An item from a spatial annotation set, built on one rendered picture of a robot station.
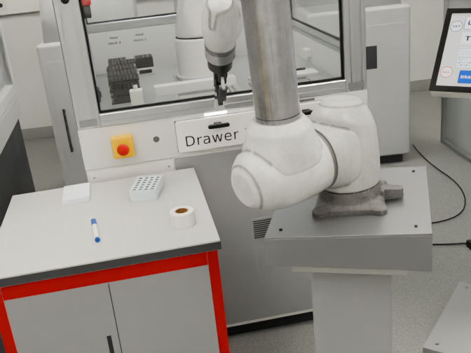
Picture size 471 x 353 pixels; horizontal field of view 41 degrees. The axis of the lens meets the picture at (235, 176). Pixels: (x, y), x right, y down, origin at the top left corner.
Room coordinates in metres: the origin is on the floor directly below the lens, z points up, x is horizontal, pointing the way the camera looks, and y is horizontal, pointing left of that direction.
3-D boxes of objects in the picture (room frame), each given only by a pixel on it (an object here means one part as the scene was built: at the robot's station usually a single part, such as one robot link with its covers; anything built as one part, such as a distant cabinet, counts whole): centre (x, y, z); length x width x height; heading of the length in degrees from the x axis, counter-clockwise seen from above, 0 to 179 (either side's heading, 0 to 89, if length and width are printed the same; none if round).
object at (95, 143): (2.60, 0.07, 0.87); 1.02 x 0.95 x 0.14; 98
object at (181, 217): (1.64, 0.16, 0.78); 0.07 x 0.07 x 0.04
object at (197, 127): (2.11, 0.04, 0.87); 0.29 x 0.02 x 0.11; 98
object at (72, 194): (1.94, 0.52, 0.77); 0.13 x 0.09 x 0.02; 9
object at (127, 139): (2.05, 0.37, 0.88); 0.07 x 0.05 x 0.07; 98
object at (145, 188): (1.89, 0.29, 0.78); 0.12 x 0.08 x 0.04; 173
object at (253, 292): (2.60, 0.07, 0.40); 1.03 x 0.95 x 0.80; 98
